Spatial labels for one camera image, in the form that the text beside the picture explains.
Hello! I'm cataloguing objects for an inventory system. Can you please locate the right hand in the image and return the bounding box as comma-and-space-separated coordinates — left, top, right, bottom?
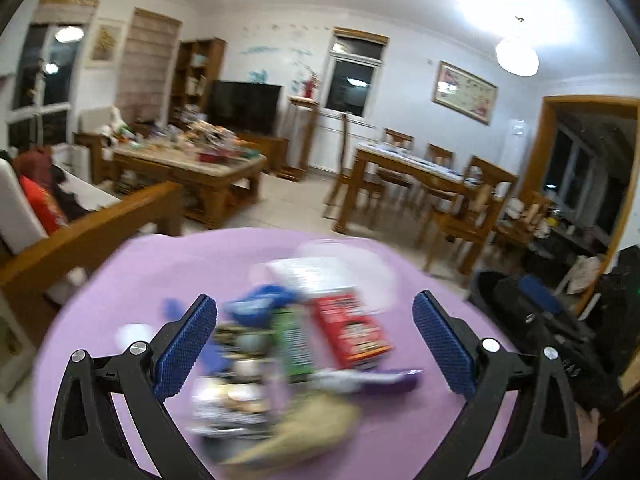
576, 405, 608, 479

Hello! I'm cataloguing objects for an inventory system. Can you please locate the wooden coffee table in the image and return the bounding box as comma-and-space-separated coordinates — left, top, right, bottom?
113, 144, 267, 229

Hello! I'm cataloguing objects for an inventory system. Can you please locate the purple tablecloth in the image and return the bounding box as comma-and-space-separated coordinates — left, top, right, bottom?
31, 226, 519, 480

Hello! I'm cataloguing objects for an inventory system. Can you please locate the green gum package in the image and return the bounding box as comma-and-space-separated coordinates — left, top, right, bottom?
272, 309, 314, 382

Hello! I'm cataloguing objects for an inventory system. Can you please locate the wooden dining table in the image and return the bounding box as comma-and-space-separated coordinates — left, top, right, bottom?
333, 143, 516, 276

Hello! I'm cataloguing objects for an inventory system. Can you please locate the black television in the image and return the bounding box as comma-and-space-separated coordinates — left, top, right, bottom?
203, 80, 282, 136

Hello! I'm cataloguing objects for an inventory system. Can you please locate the red milk carton rear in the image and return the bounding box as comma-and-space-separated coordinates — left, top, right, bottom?
309, 292, 394, 370

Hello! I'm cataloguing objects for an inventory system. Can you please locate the wooden bookshelf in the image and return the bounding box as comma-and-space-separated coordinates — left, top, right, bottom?
168, 38, 227, 126

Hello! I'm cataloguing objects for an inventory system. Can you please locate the black trash bin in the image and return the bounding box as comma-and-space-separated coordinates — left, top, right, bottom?
468, 270, 530, 323

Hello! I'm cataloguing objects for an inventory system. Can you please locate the framed wall painting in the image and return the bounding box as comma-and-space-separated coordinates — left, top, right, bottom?
432, 61, 498, 126

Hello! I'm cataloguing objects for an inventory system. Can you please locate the blue crumpled wrapper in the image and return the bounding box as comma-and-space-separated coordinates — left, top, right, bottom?
224, 285, 298, 328

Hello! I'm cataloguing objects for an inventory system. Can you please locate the purple white tube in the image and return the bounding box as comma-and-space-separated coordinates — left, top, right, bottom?
309, 368, 423, 394

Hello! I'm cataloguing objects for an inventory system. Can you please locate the tall wooden plant stand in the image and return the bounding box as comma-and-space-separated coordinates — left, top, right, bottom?
276, 96, 319, 182

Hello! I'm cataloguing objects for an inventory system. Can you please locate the beige paper bag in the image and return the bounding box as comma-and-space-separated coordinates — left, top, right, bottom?
222, 390, 361, 471

